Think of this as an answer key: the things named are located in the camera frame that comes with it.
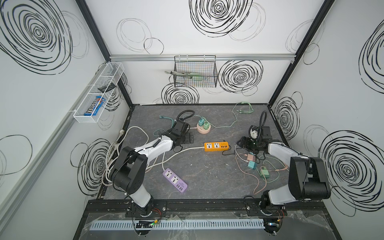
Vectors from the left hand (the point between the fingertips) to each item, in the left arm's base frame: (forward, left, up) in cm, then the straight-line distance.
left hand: (187, 136), depth 92 cm
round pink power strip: (+9, -9, -6) cm, 14 cm away
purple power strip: (-27, +3, -5) cm, 27 cm away
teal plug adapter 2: (-14, -39, -6) cm, 42 cm away
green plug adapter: (+10, -12, -2) cm, 15 cm away
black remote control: (+13, +42, +27) cm, 52 cm away
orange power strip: (-3, -19, -5) cm, 20 cm away
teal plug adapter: (+13, -9, -2) cm, 16 cm away
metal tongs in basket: (+29, 0, +25) cm, 38 cm away
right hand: (-2, -34, -4) cm, 34 cm away
